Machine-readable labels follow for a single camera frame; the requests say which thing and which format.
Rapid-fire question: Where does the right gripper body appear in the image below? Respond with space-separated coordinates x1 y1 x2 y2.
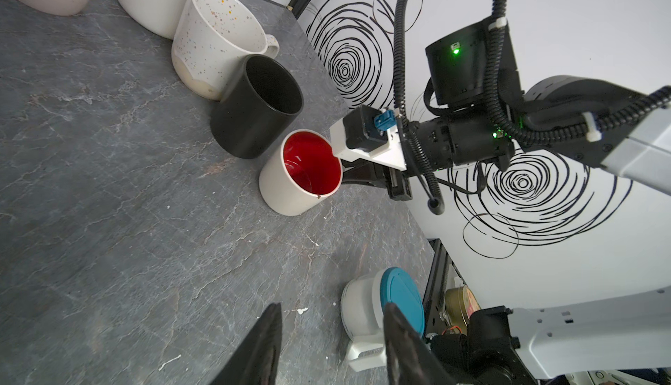
342 18 524 201

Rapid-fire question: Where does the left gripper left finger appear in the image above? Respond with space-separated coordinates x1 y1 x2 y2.
211 303 282 385

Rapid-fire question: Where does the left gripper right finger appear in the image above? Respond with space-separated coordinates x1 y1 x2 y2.
384 303 456 384

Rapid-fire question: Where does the wide cream white mug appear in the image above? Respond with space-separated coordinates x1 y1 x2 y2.
259 130 344 217

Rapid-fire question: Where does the black mug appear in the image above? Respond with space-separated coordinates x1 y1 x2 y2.
210 55 304 160

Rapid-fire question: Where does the cream speckled mug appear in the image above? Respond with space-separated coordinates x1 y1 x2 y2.
171 0 280 100

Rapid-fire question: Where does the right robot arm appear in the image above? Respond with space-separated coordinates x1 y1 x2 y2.
331 17 670 384

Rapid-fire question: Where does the teal lidded white mug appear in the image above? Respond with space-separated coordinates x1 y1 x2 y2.
340 267 426 372

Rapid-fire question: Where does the pink yellow round tin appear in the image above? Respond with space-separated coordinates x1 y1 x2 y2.
440 285 481 334

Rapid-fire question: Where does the black corrugated cable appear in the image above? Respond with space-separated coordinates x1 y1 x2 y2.
391 0 671 216

